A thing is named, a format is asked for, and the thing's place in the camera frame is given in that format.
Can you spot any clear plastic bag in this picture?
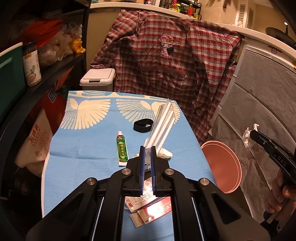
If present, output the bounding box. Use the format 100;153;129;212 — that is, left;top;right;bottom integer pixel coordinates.
37;22;83;67

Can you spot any grey cover cloth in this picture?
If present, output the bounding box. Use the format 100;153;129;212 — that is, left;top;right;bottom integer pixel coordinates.
208;37;296;223

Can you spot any red and white box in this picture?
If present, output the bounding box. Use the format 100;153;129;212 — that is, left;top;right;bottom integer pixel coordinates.
125;196;173;224

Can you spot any blue printed tablecloth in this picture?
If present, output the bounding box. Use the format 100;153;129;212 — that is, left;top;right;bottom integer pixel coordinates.
41;90;218;241

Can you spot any pink plastic bucket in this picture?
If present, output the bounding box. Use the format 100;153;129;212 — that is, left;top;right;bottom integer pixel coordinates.
200;140;242;194

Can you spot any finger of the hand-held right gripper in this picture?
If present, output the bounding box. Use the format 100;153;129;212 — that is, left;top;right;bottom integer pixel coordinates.
250;130;276;158

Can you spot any white sachet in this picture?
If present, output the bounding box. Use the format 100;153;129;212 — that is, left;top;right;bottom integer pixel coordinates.
129;210;154;227

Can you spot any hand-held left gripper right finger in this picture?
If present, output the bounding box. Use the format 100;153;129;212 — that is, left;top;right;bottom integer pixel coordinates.
150;146;271;241

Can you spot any person's right hand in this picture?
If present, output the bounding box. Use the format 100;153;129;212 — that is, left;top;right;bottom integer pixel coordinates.
264;170;296;219

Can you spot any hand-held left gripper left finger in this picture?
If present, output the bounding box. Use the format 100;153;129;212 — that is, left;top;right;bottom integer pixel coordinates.
25;146;147;241

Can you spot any yellow crinkled bag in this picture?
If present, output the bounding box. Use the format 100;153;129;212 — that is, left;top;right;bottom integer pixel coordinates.
70;37;86;54

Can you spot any white sack red print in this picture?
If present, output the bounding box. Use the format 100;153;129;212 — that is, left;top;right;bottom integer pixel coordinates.
15;108;52;176

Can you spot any black spice rack with bottles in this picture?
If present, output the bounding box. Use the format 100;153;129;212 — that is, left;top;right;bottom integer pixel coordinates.
168;0;203;20

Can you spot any white pedal bin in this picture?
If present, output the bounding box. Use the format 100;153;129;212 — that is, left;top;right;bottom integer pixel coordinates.
80;68;116;92

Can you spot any black pan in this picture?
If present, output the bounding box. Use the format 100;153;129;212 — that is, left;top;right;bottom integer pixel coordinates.
265;22;296;48

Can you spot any red cardboard box blue label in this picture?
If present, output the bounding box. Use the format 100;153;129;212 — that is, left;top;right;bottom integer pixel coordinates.
30;76;70;130

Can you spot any labelled glass jar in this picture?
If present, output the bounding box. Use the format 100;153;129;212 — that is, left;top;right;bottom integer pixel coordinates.
22;41;42;88

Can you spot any red plaid shirt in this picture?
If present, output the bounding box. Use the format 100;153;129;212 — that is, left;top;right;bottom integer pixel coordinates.
90;9;242;144

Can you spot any black shelf rack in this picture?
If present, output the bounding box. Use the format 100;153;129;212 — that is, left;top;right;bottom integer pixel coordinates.
0;0;90;209

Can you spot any red bag on shelf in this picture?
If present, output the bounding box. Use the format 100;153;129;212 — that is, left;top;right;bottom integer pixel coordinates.
22;20;65;47

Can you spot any black round lid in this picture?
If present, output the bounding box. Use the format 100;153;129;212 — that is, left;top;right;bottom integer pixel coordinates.
133;118;154;133

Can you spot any green ointment tube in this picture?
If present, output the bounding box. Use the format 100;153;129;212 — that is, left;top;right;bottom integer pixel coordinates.
116;130;128;167

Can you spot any clear packet of white straws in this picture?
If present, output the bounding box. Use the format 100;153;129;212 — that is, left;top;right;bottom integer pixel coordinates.
143;98;180;163

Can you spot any green storage box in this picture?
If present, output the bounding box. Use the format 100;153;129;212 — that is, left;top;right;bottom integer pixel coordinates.
0;42;26;116

